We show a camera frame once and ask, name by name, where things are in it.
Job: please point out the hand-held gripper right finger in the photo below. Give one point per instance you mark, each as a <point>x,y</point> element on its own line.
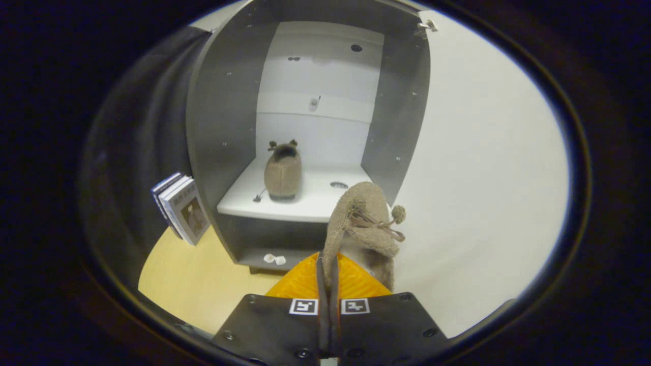
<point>386,325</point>

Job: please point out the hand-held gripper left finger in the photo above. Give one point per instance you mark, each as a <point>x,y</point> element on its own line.
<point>274,325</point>

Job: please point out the brown fuzzy shoe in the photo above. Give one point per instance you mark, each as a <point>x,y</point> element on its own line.
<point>283,175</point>
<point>363,223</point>

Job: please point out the white shoe cabinet door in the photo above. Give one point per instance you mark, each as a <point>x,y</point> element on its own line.
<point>483,178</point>

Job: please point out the grey shoe cabinet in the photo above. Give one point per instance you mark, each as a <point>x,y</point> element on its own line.
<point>224,117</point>

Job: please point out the white paper scraps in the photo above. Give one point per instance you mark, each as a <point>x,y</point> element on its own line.
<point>274,259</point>

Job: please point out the white book with picture cover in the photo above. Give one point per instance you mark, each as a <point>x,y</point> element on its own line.
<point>188,213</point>

